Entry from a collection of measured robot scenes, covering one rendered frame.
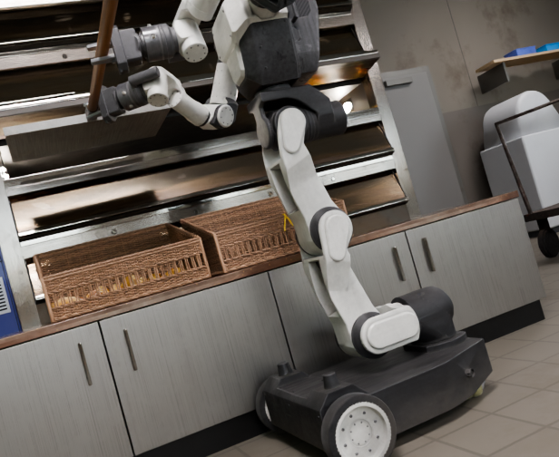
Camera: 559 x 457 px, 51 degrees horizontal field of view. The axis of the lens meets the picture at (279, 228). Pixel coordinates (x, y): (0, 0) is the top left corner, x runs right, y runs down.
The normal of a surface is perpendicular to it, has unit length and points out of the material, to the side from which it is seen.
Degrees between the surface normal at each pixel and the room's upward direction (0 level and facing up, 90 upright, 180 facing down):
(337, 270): 114
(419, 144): 90
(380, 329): 90
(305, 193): 90
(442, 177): 90
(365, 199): 70
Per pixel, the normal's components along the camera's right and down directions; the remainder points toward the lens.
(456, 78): 0.36, -0.13
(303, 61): 0.38, 0.32
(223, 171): 0.23, -0.45
